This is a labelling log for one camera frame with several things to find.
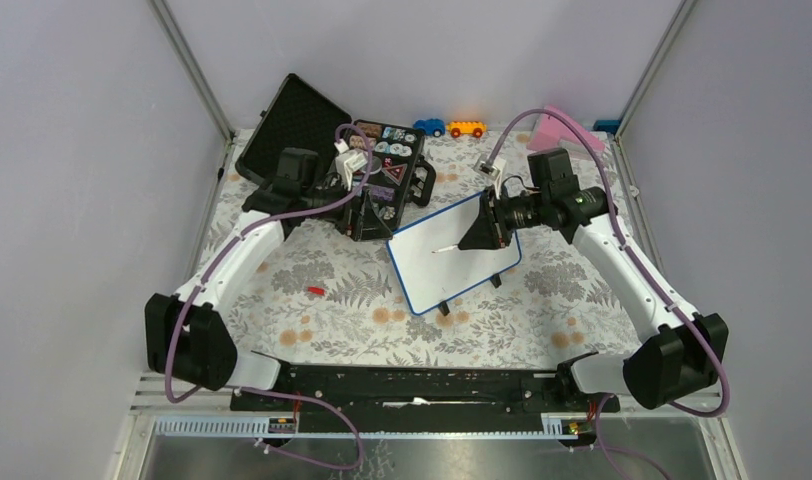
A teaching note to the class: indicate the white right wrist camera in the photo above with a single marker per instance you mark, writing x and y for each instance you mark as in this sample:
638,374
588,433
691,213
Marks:
490,169

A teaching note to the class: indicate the pink plastic stand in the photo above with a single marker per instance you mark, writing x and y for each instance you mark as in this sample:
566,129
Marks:
550,132

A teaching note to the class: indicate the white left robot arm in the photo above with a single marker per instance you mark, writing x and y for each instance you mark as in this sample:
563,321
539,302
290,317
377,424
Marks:
187,339

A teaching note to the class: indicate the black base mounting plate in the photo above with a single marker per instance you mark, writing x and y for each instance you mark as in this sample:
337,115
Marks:
423,400

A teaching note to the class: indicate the white marker pen body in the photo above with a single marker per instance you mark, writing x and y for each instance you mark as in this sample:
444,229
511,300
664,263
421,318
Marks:
445,249

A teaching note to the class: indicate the blue block in corner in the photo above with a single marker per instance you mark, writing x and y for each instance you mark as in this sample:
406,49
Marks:
610,126

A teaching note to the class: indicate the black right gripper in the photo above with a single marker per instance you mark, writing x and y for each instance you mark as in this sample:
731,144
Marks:
489,231

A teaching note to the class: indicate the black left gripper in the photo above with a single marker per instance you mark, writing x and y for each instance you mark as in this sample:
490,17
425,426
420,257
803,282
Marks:
360,221

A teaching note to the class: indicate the blue toy car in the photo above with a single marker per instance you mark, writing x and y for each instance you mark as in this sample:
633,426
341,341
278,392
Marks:
434,127

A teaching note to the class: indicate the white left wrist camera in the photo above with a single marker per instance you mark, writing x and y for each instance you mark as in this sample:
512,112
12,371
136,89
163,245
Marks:
347,162

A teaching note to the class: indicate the black poker chip case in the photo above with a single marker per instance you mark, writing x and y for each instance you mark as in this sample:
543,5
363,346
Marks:
300,132

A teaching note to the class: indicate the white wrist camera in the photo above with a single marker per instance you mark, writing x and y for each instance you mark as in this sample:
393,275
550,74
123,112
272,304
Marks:
490,169
347,162

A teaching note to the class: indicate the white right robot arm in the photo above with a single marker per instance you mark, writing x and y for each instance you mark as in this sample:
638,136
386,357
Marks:
680,359

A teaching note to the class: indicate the orange toy car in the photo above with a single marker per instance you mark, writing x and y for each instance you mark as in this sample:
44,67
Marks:
474,129

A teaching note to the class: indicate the blue framed whiteboard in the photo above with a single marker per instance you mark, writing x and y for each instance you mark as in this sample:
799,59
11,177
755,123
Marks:
428,279

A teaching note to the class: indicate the floral tablecloth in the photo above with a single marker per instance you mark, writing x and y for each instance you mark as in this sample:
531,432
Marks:
551,307

